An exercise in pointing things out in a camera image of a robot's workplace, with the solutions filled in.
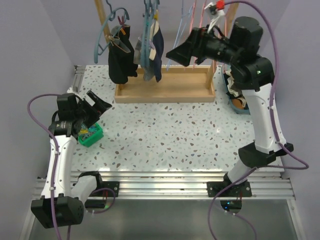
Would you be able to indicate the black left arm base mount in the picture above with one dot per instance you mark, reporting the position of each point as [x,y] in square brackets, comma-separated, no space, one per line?
[104,188]

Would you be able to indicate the wooden rack post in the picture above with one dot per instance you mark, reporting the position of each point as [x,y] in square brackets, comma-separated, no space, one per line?
[102,17]
[220,25]

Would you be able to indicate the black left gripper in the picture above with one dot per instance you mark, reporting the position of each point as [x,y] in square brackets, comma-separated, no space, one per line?
[99,107]

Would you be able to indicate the teal plastic hanger left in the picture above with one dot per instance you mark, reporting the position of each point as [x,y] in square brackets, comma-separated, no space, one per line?
[98,48]

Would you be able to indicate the pink wire hangers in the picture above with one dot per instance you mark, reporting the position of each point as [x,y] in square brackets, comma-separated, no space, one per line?
[206,42]

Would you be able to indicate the blue wire hanger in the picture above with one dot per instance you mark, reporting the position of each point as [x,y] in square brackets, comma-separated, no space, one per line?
[186,19]

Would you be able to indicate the teal hangers middle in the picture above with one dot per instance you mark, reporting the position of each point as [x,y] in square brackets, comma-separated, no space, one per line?
[151,8]

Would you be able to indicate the green peg basket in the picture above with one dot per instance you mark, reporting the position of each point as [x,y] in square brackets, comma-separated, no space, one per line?
[90,135]

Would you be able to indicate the aluminium extrusion rail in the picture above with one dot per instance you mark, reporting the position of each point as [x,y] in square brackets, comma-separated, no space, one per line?
[166,150]

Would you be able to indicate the wooden rack left post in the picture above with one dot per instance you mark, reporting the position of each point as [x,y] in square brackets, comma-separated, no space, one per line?
[102,17]

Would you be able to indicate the pile of underwear in basin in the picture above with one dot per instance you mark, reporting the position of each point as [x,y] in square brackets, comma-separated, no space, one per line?
[237,97]

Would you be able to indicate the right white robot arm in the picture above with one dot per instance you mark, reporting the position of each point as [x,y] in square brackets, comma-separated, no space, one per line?
[253,75]

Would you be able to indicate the wooden rack right post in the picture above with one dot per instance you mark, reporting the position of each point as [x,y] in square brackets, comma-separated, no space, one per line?
[220,25]

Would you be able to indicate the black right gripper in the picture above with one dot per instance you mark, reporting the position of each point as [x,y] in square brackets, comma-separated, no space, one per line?
[194,46]

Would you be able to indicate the black hanging underwear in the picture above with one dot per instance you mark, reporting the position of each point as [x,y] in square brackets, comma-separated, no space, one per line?
[121,57]

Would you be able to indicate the teal plastic laundry basin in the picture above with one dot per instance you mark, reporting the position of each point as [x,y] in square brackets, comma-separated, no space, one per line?
[240,110]

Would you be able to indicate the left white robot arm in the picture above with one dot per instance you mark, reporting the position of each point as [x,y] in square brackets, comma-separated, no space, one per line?
[60,203]

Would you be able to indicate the grey striped hanging underwear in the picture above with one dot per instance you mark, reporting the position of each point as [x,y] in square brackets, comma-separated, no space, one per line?
[140,55]

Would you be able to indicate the navy underwear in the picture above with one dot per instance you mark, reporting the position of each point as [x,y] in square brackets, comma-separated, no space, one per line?
[155,68]

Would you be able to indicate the wooden rack base tray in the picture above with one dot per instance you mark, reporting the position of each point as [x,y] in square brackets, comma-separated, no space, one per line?
[178,85]

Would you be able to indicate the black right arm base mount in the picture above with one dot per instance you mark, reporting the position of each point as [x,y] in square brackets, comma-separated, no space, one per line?
[239,190]

